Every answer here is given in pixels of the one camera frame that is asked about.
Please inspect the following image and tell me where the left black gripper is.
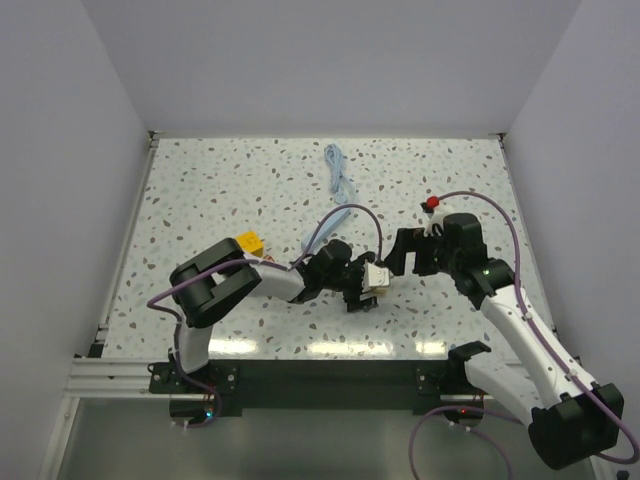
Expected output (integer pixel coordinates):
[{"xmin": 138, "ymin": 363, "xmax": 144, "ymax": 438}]
[{"xmin": 321, "ymin": 251, "xmax": 377, "ymax": 311}]

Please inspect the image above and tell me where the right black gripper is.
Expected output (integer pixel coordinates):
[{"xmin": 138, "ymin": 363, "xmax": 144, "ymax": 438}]
[{"xmin": 382, "ymin": 228, "xmax": 459, "ymax": 277}]

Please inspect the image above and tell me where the light blue power strip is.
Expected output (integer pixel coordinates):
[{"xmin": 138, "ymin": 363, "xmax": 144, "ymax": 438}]
[{"xmin": 301, "ymin": 209, "xmax": 350, "ymax": 252}]

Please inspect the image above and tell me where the yellow cube socket adapter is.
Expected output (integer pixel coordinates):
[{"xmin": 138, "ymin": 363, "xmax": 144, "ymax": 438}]
[{"xmin": 235, "ymin": 231, "xmax": 265, "ymax": 258}]

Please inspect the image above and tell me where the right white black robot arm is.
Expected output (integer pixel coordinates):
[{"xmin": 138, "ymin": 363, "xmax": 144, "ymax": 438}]
[{"xmin": 384, "ymin": 213, "xmax": 624, "ymax": 470}]

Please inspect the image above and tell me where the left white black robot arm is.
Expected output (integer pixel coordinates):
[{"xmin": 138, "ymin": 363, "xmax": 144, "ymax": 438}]
[{"xmin": 169, "ymin": 238, "xmax": 391, "ymax": 392}]

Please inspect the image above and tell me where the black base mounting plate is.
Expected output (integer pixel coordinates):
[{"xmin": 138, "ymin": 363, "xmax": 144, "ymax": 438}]
[{"xmin": 148, "ymin": 358, "xmax": 505, "ymax": 419}]

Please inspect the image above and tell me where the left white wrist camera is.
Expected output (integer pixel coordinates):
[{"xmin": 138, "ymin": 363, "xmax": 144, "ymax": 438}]
[{"xmin": 362, "ymin": 262, "xmax": 391, "ymax": 293}]

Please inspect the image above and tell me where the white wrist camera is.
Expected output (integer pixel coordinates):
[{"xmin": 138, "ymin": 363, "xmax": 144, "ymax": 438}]
[
  {"xmin": 362, "ymin": 262, "xmax": 391, "ymax": 293},
  {"xmin": 421, "ymin": 196, "xmax": 450, "ymax": 236}
]

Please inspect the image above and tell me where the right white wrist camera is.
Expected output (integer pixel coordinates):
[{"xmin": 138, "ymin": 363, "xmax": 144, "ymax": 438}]
[{"xmin": 421, "ymin": 196, "xmax": 450, "ymax": 236}]

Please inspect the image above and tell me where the aluminium table frame rail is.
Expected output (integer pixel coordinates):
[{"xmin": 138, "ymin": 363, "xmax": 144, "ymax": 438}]
[{"xmin": 63, "ymin": 358, "xmax": 151, "ymax": 399}]

